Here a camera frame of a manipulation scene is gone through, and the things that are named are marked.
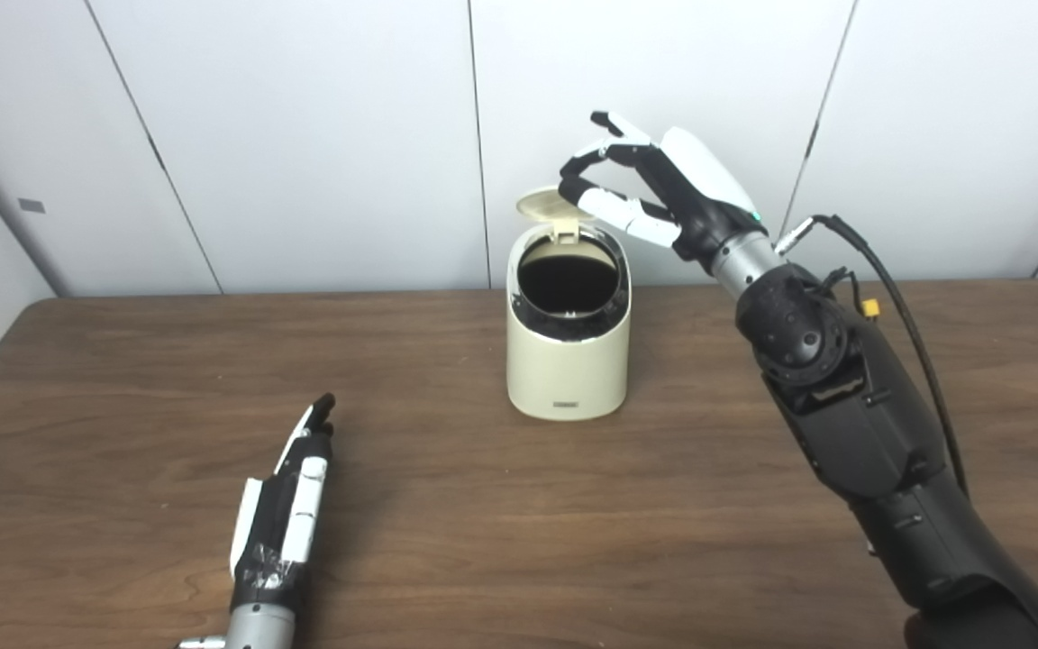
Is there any cream-colored bin body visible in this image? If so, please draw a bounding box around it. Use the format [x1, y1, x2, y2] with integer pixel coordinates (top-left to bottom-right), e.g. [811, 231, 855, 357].
[506, 224, 633, 422]

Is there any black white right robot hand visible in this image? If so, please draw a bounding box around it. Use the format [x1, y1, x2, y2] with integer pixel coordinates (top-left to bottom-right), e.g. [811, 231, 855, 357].
[559, 111, 768, 271]

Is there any cream round bin lid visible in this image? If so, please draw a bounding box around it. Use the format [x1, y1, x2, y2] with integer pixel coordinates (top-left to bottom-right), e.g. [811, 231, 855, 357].
[516, 187, 585, 242]

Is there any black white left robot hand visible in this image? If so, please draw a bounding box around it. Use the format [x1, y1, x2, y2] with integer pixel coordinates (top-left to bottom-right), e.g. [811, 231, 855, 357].
[229, 392, 337, 614]

